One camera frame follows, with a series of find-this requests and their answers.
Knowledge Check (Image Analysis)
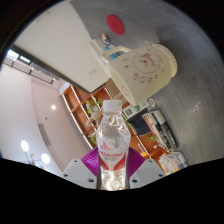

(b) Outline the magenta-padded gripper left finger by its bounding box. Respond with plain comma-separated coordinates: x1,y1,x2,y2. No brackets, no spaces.
61,147,101,190

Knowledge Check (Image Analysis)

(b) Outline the stack of dark books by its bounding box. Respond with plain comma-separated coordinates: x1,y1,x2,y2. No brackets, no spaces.
141,109,178,151

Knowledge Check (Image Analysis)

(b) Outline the branched ceiling lamp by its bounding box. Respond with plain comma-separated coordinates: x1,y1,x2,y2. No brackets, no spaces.
19,139,52,167

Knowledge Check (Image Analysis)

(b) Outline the green and white carton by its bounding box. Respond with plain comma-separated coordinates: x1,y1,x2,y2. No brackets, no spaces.
122,99,151,120

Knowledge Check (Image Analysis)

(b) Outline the chair with dark jacket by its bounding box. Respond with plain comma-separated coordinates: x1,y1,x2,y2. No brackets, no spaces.
128,116,150,136

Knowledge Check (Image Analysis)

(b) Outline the cream mug with red print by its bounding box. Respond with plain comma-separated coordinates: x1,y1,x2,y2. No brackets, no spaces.
99,43,179,107

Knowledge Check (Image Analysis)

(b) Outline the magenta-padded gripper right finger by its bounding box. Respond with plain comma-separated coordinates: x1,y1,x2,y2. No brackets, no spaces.
126,147,167,190

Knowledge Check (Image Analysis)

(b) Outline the flat round red coaster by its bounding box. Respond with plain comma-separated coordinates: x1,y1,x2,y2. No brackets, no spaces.
105,13,126,36

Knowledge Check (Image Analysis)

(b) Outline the window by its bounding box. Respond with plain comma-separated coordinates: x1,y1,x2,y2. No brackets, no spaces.
6,49,33,66

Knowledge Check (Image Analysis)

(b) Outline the white wall socket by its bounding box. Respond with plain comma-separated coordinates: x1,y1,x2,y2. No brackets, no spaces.
87,67,98,77

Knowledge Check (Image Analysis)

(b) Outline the tan chair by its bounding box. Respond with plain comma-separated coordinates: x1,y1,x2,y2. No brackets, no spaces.
103,78,125,100

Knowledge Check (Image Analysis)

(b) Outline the black ceiling track light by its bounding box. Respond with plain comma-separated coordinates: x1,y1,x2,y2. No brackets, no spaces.
2,55,56,85

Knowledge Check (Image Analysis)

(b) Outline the wooden wall shelf unit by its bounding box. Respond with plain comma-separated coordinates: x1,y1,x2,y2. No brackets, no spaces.
60,83,168,161

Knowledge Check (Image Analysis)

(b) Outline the clear plastic water bottle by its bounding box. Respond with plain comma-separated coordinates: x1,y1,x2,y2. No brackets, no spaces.
95,99,132,192

